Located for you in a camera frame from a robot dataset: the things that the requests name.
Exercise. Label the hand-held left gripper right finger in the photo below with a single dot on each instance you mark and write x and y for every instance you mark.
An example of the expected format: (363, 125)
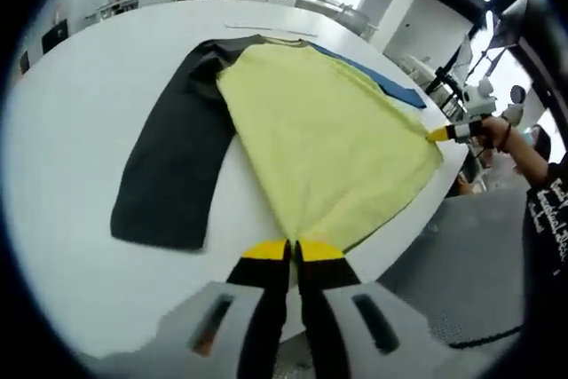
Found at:
(373, 321)

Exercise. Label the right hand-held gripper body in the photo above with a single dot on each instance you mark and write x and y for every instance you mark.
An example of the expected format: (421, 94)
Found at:
(478, 97)

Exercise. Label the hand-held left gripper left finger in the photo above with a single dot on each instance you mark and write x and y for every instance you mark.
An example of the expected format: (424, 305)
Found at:
(208, 321)

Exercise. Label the yellow garment with dark sleeves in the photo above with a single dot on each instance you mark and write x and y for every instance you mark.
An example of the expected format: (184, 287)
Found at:
(319, 130)

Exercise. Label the person's right hand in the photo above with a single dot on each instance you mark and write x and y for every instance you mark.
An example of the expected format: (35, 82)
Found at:
(492, 132)

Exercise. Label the black light stand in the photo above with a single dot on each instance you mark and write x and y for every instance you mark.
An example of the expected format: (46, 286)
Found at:
(457, 70)

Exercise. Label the studio light panel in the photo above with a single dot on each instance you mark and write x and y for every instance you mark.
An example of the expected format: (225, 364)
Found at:
(510, 19)

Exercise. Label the person's printed shirt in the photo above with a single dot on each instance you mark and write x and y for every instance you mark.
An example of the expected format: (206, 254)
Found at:
(548, 241)

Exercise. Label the black chair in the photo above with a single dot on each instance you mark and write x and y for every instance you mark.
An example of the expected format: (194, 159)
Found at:
(54, 35)

